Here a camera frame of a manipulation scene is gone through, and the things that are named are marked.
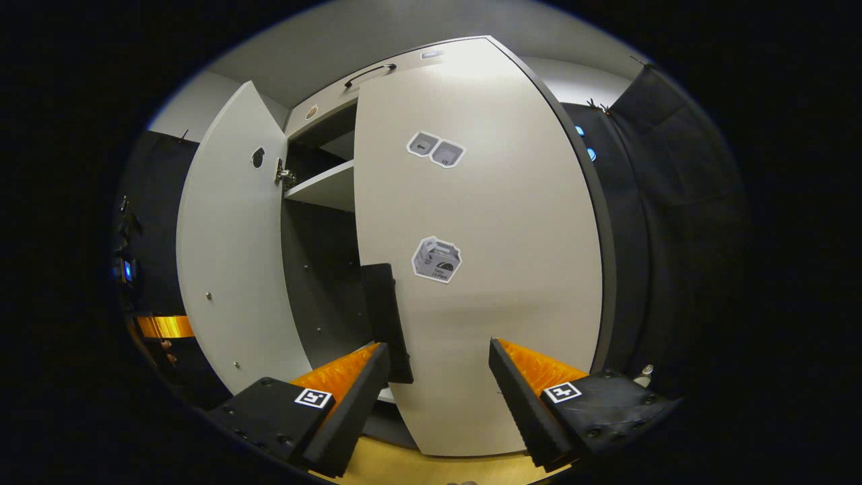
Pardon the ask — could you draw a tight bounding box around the grey white shoe cabinet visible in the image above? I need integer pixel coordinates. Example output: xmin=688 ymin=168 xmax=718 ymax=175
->
xmin=279 ymin=35 xmax=617 ymax=449

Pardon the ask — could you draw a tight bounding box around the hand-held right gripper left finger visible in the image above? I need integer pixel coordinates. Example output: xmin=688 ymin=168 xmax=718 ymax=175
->
xmin=205 ymin=342 xmax=391 ymax=479

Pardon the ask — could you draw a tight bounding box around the black drawer handle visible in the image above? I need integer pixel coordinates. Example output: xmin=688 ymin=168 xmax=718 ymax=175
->
xmin=345 ymin=64 xmax=397 ymax=88

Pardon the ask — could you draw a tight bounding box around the white shoe cabinet door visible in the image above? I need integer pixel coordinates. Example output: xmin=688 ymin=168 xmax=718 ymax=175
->
xmin=354 ymin=37 xmax=603 ymax=457
xmin=176 ymin=81 xmax=314 ymax=396

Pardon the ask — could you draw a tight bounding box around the black door handle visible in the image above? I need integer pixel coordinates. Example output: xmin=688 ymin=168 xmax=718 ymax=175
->
xmin=360 ymin=263 xmax=415 ymax=385

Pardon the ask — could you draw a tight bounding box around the white cabinet shelf board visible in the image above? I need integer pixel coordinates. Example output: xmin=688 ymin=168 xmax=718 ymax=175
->
xmin=284 ymin=160 xmax=356 ymax=213

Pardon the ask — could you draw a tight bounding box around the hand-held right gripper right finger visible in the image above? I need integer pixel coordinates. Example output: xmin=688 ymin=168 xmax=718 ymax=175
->
xmin=488 ymin=337 xmax=681 ymax=472

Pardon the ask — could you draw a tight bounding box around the beige cabinet drawer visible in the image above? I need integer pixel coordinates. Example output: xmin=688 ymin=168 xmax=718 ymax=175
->
xmin=284 ymin=35 xmax=496 ymax=139

